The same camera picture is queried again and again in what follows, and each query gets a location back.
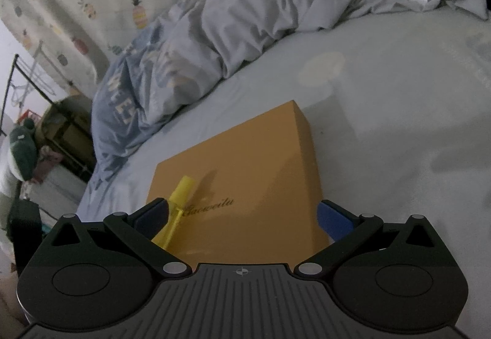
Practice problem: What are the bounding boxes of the yellow plastic bottle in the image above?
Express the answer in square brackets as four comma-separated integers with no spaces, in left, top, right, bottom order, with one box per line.
[151,176,196,249]

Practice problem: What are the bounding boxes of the pink cloth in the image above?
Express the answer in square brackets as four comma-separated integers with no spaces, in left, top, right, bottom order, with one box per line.
[34,147,64,178]

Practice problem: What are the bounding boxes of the grey-blue quilt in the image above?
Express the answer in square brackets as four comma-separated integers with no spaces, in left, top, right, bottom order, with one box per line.
[88,0,491,182]

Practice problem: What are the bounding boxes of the yellow-brown cardboard box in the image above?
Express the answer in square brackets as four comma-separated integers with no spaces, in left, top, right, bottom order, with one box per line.
[148,100,332,272]

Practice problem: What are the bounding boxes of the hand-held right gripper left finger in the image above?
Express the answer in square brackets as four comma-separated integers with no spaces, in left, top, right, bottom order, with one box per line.
[38,198,192,280]

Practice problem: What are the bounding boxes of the black metal clothes rack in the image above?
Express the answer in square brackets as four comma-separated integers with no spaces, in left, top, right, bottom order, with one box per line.
[0,54,56,136]

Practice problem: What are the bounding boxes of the green white plush toy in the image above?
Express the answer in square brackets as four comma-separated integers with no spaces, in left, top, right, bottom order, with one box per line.
[8,120,39,182]

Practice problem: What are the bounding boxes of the black bag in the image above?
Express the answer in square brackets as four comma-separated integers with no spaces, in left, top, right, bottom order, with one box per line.
[7,201,43,271]

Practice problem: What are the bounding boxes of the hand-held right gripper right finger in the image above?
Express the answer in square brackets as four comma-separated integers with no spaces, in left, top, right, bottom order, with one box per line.
[293,200,449,281]

